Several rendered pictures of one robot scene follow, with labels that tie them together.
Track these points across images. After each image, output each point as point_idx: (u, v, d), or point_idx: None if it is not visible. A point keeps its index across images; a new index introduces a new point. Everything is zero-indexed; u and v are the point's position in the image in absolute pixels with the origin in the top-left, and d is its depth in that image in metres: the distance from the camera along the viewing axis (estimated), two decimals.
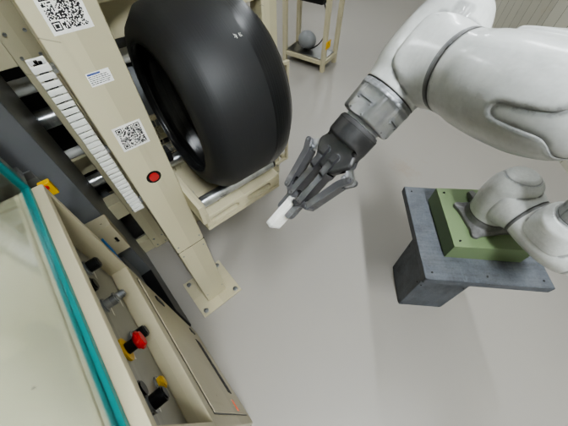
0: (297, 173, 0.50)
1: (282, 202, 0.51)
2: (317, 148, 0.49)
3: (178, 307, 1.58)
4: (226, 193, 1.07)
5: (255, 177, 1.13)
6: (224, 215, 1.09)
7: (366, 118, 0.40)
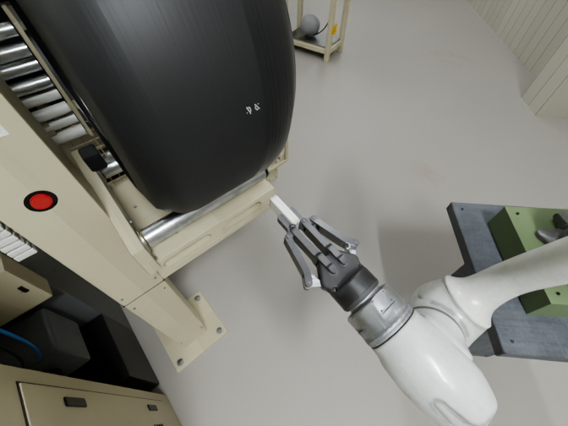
0: (322, 229, 0.50)
1: (294, 212, 0.51)
2: (346, 250, 0.49)
3: (140, 362, 1.17)
4: (188, 216, 0.64)
5: (237, 187, 0.69)
6: (188, 254, 0.69)
7: (368, 306, 0.41)
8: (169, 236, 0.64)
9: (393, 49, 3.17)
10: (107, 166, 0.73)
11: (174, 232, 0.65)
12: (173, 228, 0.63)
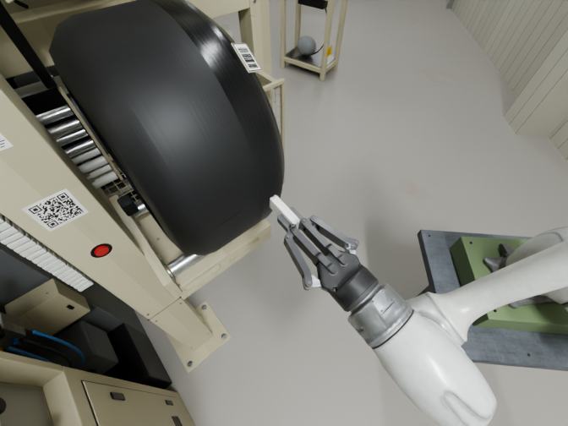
0: (322, 229, 0.50)
1: (294, 212, 0.51)
2: (346, 250, 0.49)
3: (156, 363, 1.36)
4: None
5: None
6: (202, 281, 0.87)
7: (368, 306, 0.41)
8: (181, 256, 0.83)
9: (385, 67, 3.36)
10: (139, 212, 0.92)
11: (184, 253, 0.83)
12: None
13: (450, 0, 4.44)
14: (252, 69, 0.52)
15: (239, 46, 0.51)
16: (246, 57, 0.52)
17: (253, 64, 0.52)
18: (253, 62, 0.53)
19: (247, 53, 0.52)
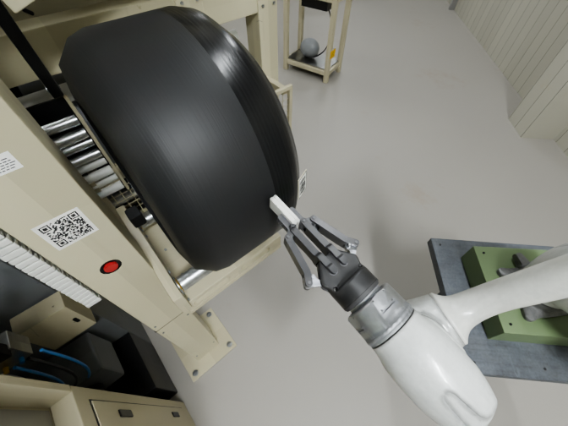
0: (322, 229, 0.50)
1: (294, 212, 0.51)
2: (346, 250, 0.49)
3: (161, 373, 1.34)
4: None
5: None
6: (211, 293, 0.85)
7: (368, 306, 0.41)
8: (193, 274, 0.78)
9: (389, 69, 3.34)
10: (149, 225, 0.92)
11: (199, 273, 0.79)
12: None
13: (452, 1, 4.42)
14: (301, 195, 0.63)
15: (302, 177, 0.59)
16: (302, 185, 0.61)
17: (303, 188, 0.63)
18: (303, 184, 0.63)
19: (303, 181, 0.61)
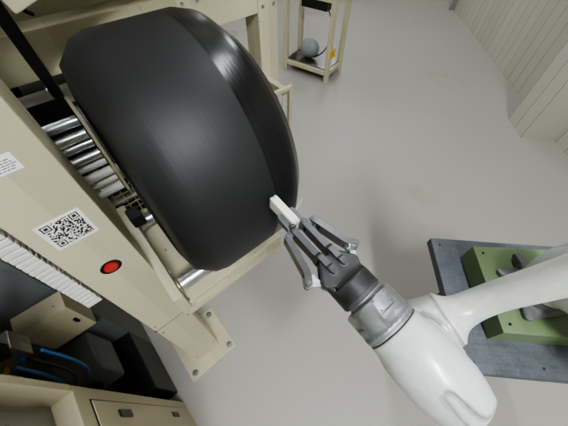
0: (322, 229, 0.50)
1: (294, 212, 0.51)
2: (346, 250, 0.49)
3: (161, 373, 1.34)
4: None
5: None
6: (211, 293, 0.85)
7: (368, 306, 0.41)
8: (199, 281, 0.80)
9: (389, 69, 3.34)
10: None
11: (202, 278, 0.81)
12: (200, 274, 0.79)
13: (452, 2, 4.42)
14: None
15: (298, 205, 0.68)
16: None
17: None
18: None
19: None
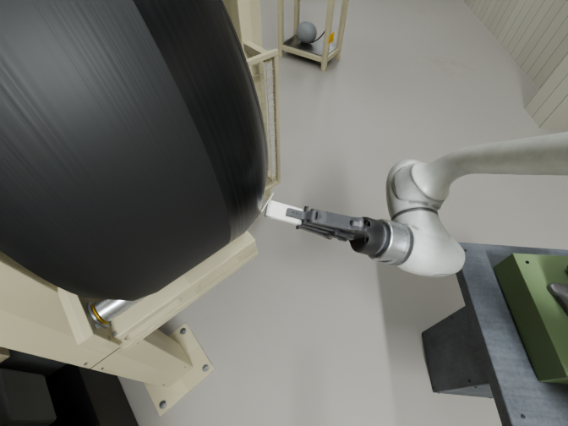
0: (324, 221, 0.51)
1: (292, 216, 0.51)
2: (353, 224, 0.52)
3: (119, 407, 1.09)
4: None
5: None
6: (155, 323, 0.60)
7: (369, 258, 0.58)
8: None
9: (392, 57, 3.09)
10: None
11: None
12: None
13: None
14: None
15: (266, 205, 0.46)
16: (263, 209, 0.48)
17: None
18: (264, 204, 0.50)
19: (266, 204, 0.48)
